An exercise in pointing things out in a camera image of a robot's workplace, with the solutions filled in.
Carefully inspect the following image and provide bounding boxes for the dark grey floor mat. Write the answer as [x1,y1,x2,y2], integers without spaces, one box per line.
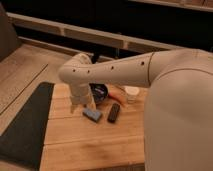
[0,82,54,170]

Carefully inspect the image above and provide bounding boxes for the orange carrot toy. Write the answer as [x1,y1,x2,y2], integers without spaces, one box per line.
[108,93,125,106]

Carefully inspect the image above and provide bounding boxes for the blue sponge block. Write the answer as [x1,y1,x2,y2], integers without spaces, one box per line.
[83,108,102,122]

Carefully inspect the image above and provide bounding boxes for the white ceramic cup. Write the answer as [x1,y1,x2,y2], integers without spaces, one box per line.
[124,86,140,103]

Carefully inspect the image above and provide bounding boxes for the black ceramic bowl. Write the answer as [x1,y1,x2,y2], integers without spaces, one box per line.
[90,84,108,105]

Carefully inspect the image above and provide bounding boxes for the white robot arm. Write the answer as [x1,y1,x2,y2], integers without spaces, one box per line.
[59,49,213,171]

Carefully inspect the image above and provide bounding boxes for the black rectangular remote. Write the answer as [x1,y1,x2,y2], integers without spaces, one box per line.
[107,103,120,123]

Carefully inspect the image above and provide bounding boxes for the grey sofa corner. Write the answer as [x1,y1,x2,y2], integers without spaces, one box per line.
[0,3,21,62]

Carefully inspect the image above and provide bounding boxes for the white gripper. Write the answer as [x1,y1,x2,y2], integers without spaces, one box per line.
[69,84,96,113]

